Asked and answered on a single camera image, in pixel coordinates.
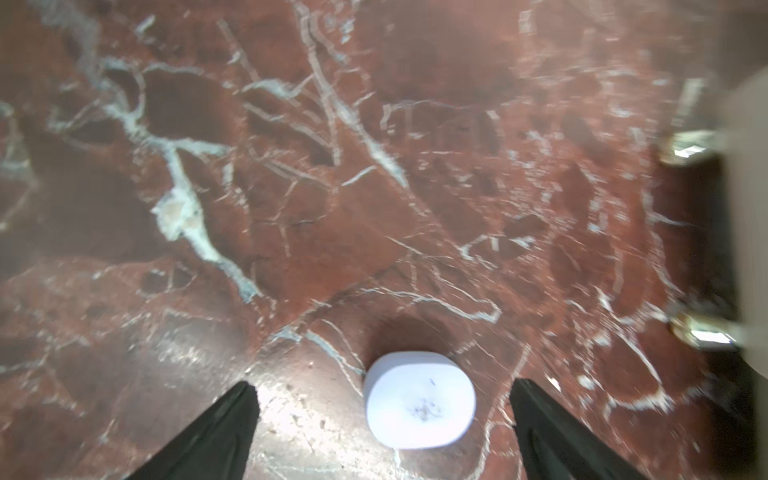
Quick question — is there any purple earphone case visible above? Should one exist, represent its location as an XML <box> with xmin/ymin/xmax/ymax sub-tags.
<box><xmin>363</xmin><ymin>351</ymin><xmax>477</xmax><ymax>450</ymax></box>

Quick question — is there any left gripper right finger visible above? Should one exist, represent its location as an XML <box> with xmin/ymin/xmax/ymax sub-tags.
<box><xmin>510</xmin><ymin>378</ymin><xmax>644</xmax><ymax>480</ymax></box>

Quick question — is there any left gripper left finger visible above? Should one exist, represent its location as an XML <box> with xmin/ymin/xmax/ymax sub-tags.
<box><xmin>130</xmin><ymin>381</ymin><xmax>260</xmax><ymax>480</ymax></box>

